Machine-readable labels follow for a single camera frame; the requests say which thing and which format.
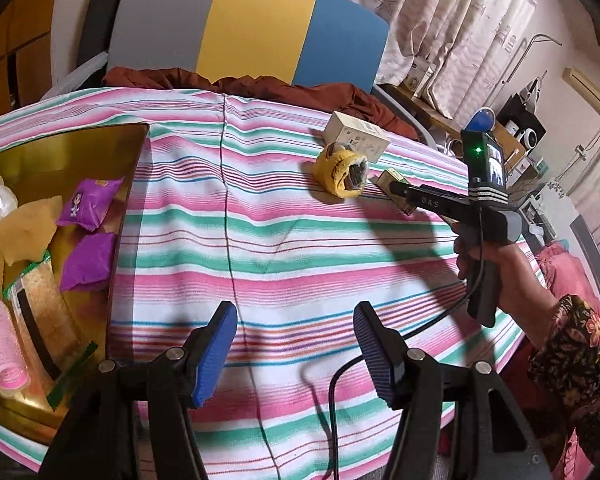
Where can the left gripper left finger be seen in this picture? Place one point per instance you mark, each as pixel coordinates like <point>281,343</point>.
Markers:
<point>98,438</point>

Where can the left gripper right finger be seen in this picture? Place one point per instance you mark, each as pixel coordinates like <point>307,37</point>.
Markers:
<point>491,438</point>

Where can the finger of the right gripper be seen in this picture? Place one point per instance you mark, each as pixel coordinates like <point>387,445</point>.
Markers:
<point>444,204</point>

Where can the small cracker packet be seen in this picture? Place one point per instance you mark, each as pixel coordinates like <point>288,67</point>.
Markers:
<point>384,180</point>

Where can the green edged cracker packet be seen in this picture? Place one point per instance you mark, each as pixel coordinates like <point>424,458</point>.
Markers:
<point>51,342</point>

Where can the yellow smiley sock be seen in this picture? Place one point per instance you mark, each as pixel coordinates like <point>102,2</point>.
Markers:
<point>341,171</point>

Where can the cream cardboard box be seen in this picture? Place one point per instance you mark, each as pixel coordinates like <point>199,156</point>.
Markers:
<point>360,136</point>

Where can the pink hair roller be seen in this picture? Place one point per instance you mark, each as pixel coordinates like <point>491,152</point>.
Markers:
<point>14,375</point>

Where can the purple snack packet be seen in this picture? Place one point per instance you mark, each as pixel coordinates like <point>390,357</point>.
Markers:
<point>88,267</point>
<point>88,205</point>

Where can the yellow sponge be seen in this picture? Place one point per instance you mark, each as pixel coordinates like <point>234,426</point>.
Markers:
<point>26,233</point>

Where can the person right hand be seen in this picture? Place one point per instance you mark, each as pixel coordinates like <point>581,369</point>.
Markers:
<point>530,304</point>

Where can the wooden side desk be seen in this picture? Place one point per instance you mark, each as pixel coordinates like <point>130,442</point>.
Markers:
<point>446,132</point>

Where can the beige patterned curtain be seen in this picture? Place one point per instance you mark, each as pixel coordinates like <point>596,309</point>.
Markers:
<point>469,42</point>

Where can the dark red blanket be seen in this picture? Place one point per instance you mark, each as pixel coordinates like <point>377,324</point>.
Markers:
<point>336,97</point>

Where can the striped pink green bedspread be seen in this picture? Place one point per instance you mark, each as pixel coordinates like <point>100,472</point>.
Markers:
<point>224,206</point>

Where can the grey yellow blue headboard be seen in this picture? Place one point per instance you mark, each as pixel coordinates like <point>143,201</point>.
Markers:
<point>307,42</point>

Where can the white wrapped roll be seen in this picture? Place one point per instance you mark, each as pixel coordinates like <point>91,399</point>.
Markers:
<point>78,77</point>

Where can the wooden wardrobe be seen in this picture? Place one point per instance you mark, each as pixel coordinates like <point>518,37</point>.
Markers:
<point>25,73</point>

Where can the black rolled mat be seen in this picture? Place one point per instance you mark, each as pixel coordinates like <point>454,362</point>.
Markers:
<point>97,29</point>

